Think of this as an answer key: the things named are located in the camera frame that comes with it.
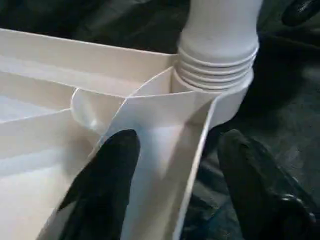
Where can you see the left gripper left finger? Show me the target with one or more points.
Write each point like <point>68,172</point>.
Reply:
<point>102,195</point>

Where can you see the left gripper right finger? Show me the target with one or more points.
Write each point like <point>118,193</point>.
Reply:
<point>265,200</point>

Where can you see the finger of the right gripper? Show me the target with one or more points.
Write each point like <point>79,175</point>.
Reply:
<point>302,11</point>

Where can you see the white plastic table leg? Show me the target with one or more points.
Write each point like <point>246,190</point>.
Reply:
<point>220,30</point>

